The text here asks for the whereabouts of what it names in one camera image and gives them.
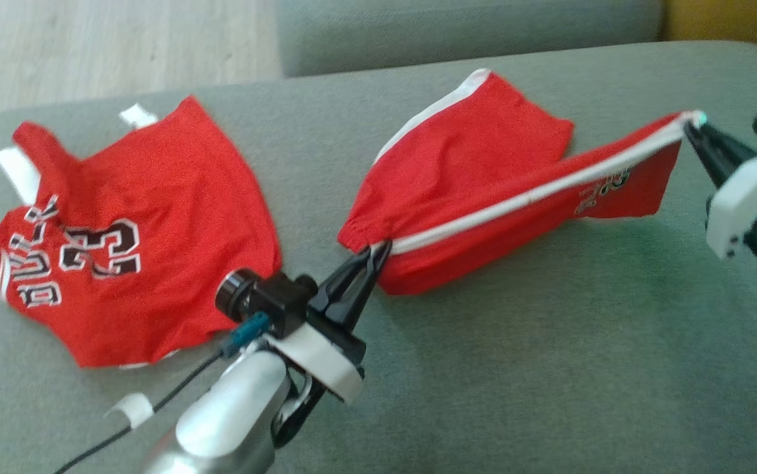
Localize red basketball jersey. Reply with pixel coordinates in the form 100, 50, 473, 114
0, 95, 282, 369

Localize yellow sofa backrest cushion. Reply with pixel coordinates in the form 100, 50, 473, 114
663, 0, 757, 63

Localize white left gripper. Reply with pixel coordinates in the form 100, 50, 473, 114
263, 240, 392, 448

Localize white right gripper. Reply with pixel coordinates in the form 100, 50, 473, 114
685, 122, 757, 294

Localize grey sofa seat cushion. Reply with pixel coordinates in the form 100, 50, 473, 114
276, 0, 666, 78

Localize red shorts with white stripe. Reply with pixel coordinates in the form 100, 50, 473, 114
338, 68, 705, 297

